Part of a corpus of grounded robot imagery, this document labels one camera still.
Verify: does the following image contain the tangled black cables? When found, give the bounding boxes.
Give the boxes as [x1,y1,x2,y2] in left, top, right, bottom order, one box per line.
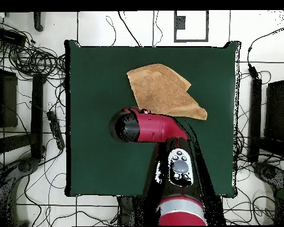
[0,20,67,81]

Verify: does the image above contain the dark flat panel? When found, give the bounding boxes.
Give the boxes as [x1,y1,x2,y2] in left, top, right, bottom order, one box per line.
[264,79,284,142]
[0,68,18,128]

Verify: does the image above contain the short black tube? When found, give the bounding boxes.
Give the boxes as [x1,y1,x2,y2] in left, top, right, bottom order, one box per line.
[33,11,44,33]

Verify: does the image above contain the black power strip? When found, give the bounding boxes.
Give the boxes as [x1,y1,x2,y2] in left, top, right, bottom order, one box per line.
[46,110,66,151]

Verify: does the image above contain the grey caster wheel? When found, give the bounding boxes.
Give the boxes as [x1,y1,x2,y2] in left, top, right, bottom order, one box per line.
[253,161,284,187]
[17,157,40,174]

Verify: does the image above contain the black cable with connector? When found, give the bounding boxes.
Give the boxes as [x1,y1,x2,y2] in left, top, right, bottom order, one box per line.
[247,23,284,80]

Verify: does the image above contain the thin wavy black cable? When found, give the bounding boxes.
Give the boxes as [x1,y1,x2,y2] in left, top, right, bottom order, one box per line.
[152,10,163,47]

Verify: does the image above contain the black adapter box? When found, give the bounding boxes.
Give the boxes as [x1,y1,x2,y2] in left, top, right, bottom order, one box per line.
[0,27,27,48]

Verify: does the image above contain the dark green table cloth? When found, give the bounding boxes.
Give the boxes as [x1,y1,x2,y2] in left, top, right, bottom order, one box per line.
[64,39,241,199]

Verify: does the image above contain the black upright stand bar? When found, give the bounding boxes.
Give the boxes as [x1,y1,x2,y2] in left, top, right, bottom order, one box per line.
[247,77,263,164]
[30,73,47,160]

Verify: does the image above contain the grey rectangular frame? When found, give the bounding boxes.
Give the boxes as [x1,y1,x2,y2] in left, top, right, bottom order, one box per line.
[173,10,209,43]

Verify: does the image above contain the thin looped black cable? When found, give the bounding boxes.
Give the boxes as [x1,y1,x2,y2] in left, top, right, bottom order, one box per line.
[105,15,117,47]

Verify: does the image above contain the tan terry towel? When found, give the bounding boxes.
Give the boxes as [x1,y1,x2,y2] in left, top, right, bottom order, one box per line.
[125,63,208,121]

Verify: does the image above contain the thick straight black cable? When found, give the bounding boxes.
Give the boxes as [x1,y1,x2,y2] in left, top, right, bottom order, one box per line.
[118,11,142,47]

